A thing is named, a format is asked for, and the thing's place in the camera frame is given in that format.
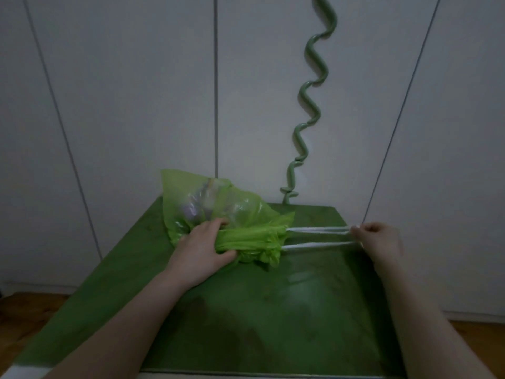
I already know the person's right forearm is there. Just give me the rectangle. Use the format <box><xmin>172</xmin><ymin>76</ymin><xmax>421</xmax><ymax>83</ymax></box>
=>
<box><xmin>372</xmin><ymin>263</ymin><xmax>498</xmax><ymax>379</ymax></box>

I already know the pale crumpled trash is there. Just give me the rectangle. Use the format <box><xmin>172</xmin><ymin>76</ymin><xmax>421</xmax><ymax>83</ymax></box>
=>
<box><xmin>179</xmin><ymin>179</ymin><xmax>225</xmax><ymax>223</ymax></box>

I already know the green plastic trash bag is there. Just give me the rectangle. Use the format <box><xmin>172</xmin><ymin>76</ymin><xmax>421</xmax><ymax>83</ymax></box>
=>
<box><xmin>160</xmin><ymin>169</ymin><xmax>296</xmax><ymax>270</ymax></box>

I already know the person's left hand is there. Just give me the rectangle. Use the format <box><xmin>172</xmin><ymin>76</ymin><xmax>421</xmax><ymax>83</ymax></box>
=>
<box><xmin>164</xmin><ymin>218</ymin><xmax>238</xmax><ymax>291</ymax></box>

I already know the white bag drawstring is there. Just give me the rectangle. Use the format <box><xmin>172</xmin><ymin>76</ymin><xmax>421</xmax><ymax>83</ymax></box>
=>
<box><xmin>280</xmin><ymin>225</ymin><xmax>364</xmax><ymax>251</ymax></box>

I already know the person's right hand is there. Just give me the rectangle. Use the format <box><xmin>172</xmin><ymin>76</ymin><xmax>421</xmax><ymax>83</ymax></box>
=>
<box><xmin>350</xmin><ymin>222</ymin><xmax>404</xmax><ymax>273</ymax></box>

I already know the green spiral pole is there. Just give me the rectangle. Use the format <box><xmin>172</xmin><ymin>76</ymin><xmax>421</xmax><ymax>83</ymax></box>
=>
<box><xmin>280</xmin><ymin>0</ymin><xmax>339</xmax><ymax>205</ymax></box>

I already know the person's left forearm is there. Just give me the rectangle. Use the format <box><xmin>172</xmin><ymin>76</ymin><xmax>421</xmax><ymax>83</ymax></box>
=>
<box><xmin>43</xmin><ymin>270</ymin><xmax>191</xmax><ymax>379</ymax></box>

